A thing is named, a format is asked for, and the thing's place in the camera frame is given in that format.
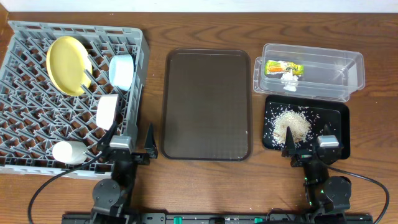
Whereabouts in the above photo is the rice pile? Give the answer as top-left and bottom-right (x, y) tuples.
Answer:
(263, 106), (320, 149)

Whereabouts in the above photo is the white round bowl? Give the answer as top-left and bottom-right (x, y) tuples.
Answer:
(96, 94), (119, 130)

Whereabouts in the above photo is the white paper cup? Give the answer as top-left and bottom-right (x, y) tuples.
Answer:
(52, 141), (88, 165)

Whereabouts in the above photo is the white tissue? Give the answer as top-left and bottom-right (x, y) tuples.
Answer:
(280, 70), (299, 92)

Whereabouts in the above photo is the light blue round bowl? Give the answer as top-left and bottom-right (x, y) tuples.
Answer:
(108, 54), (134, 91)

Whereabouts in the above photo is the yellow snack wrapper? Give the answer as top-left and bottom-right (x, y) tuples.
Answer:
(264, 60), (304, 76)

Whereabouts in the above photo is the yellow round plate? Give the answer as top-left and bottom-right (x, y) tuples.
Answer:
(46, 36), (93, 96)

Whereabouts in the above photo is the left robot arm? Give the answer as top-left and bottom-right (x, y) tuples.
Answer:
(87, 123), (158, 223)

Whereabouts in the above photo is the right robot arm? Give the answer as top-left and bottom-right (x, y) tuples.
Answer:
(282, 127), (351, 223)

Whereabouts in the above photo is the black rectangular tray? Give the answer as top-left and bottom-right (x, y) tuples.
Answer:
(262, 95), (350, 159)

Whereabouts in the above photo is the dark brown serving tray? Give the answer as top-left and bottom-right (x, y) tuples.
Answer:
(160, 49), (253, 161)

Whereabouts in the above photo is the grey plastic dish rack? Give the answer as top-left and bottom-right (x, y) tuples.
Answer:
(1, 21), (150, 180)

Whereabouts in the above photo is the clear plastic bin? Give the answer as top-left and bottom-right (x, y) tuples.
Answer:
(253, 44), (365, 102)

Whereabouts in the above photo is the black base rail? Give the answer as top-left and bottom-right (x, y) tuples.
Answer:
(61, 212), (373, 224)

